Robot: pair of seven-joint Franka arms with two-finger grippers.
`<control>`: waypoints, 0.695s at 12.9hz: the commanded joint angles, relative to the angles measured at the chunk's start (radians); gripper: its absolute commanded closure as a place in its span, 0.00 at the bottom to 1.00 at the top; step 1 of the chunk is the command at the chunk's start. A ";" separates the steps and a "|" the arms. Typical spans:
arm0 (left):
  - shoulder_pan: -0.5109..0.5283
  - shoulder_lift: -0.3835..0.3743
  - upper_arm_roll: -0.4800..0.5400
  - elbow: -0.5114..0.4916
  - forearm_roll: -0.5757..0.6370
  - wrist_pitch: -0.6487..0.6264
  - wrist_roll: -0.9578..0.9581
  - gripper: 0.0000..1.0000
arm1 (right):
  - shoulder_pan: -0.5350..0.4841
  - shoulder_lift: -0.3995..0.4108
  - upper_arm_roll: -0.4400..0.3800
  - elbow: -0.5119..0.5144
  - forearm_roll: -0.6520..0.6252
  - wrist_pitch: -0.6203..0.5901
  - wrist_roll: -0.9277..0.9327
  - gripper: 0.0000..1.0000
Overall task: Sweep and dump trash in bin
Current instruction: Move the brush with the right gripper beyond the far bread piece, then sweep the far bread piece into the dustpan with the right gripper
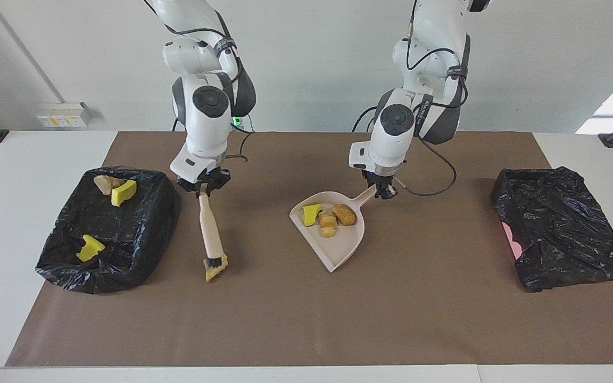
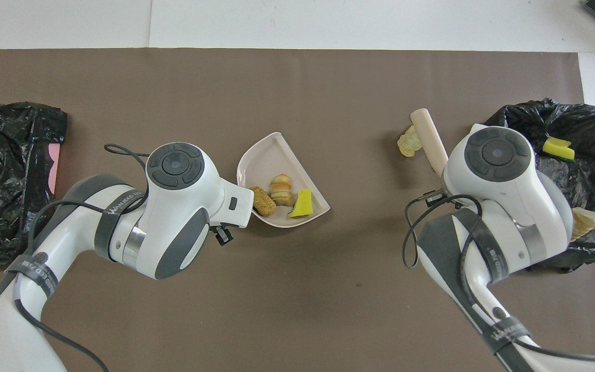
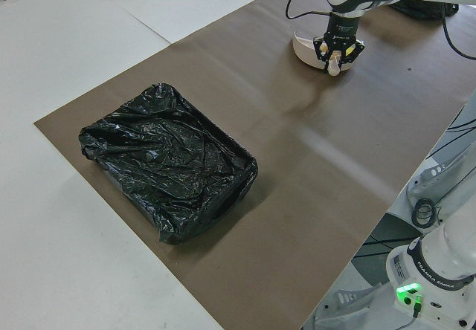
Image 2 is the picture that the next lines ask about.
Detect brown cork cylinder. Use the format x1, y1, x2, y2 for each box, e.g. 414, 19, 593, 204
250, 186, 278, 217

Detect beige hand brush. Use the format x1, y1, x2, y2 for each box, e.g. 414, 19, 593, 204
411, 108, 449, 177

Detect beige sponge piece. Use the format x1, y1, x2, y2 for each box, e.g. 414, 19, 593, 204
397, 126, 424, 158
269, 174, 294, 207

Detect yellow wedge sponge piece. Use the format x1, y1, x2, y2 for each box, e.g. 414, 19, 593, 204
287, 189, 313, 219

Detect beige plastic dustpan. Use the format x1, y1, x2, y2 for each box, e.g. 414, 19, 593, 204
237, 132, 331, 229

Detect yellow green sponge piece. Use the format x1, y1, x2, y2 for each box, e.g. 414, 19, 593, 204
542, 136, 576, 162

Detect striped orange beige sponge roll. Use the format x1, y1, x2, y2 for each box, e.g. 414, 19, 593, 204
569, 207, 595, 242

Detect pink bin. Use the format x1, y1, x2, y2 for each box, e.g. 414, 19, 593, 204
48, 143, 61, 196

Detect brown table mat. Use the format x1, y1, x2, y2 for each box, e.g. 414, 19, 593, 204
0, 49, 595, 372

